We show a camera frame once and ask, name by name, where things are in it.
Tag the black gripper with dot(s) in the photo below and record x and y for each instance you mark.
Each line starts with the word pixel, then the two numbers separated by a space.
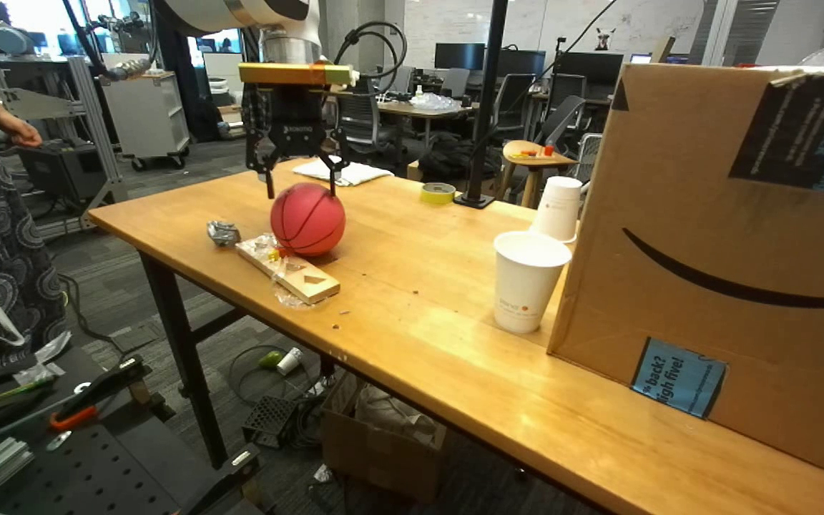
pixel 293 119

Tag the red basketball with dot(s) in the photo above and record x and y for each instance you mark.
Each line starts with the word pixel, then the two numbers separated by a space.
pixel 307 220

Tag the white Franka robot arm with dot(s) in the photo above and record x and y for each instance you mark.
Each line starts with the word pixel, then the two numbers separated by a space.
pixel 242 13

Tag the small yellow tape roll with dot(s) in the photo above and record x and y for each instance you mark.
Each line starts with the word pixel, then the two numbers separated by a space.
pixel 435 192

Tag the white paper cup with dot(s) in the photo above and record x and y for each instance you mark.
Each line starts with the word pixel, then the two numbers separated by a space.
pixel 555 203
pixel 523 289

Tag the bystander bare hand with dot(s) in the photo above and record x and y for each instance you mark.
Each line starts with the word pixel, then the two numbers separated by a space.
pixel 21 130

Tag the white folded towel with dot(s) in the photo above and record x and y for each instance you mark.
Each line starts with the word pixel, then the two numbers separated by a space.
pixel 359 172

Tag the black desk chair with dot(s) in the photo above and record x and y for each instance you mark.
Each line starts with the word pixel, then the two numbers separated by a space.
pixel 362 116

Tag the yellow puzzle piece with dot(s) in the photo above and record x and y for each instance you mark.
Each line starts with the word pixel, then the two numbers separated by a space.
pixel 282 253

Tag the crumpled foil ball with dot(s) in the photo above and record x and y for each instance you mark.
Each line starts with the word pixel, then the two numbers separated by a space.
pixel 223 232

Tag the wooden shape puzzle board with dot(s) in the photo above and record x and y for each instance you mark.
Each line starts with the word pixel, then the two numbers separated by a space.
pixel 297 275

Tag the white cabinet cart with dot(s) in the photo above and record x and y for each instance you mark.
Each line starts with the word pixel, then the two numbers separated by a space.
pixel 144 119

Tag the round wooden stool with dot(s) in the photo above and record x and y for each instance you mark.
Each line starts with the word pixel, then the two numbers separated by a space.
pixel 536 155

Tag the small orange object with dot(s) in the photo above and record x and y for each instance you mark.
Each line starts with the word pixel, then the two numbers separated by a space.
pixel 544 149

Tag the black keyboard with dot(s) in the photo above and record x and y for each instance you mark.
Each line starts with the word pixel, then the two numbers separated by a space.
pixel 273 423

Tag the grey metal shelf rack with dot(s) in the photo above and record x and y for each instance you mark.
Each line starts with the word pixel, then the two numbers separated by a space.
pixel 50 104

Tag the black hand tool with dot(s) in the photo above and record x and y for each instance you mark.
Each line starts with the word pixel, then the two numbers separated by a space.
pixel 107 375

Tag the open cardboard box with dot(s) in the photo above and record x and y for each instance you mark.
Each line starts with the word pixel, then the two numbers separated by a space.
pixel 383 459

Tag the person in patterned skirt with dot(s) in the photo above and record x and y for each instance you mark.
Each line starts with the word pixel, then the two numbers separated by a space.
pixel 0 230

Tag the black perforated plate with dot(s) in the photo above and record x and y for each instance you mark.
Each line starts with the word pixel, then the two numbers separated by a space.
pixel 86 476

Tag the large brown cardboard box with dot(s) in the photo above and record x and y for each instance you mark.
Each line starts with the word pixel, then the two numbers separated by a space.
pixel 715 288

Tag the black table frame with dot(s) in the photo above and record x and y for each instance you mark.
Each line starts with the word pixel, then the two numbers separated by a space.
pixel 184 352

